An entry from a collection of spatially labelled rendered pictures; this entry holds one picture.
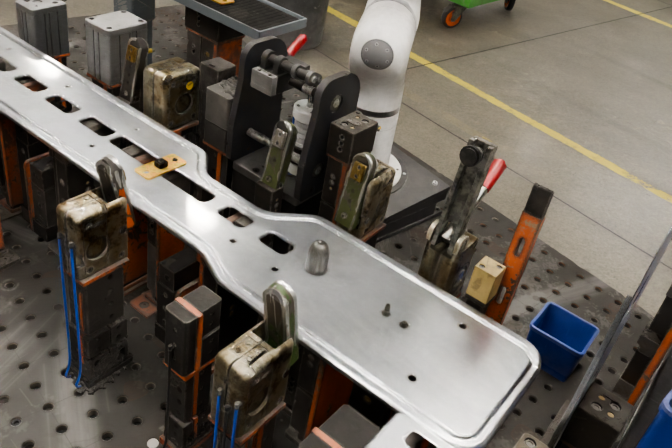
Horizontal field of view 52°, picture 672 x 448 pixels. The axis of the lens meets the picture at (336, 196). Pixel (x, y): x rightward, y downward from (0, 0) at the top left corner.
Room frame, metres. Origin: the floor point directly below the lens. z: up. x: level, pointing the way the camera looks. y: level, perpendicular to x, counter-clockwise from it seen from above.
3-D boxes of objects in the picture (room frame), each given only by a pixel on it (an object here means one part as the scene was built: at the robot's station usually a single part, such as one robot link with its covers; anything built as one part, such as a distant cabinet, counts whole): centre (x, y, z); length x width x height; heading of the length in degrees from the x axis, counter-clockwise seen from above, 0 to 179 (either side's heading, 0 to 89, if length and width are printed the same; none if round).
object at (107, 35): (1.27, 0.49, 0.90); 0.13 x 0.10 x 0.41; 148
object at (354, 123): (1.01, -0.01, 0.91); 0.07 x 0.05 x 0.42; 148
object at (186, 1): (1.36, 0.31, 1.16); 0.37 x 0.14 x 0.02; 58
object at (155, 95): (1.17, 0.35, 0.89); 0.13 x 0.11 x 0.38; 148
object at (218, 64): (1.18, 0.26, 0.90); 0.05 x 0.05 x 0.40; 58
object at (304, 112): (1.07, 0.10, 0.94); 0.18 x 0.13 x 0.49; 58
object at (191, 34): (1.36, 0.31, 0.92); 0.10 x 0.08 x 0.45; 58
